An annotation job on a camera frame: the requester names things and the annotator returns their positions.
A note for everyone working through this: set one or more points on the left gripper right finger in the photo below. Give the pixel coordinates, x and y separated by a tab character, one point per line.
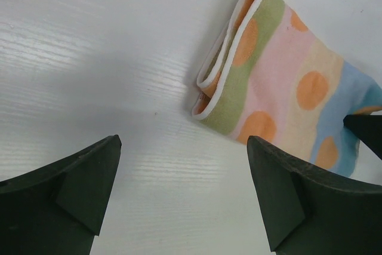
309	210

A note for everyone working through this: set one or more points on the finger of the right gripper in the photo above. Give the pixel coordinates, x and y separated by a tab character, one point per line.
367	128

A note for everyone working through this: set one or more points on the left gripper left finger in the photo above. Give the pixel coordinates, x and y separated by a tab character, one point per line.
60	207

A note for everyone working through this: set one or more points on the orange polka dot towel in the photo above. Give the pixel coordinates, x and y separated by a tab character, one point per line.
268	75

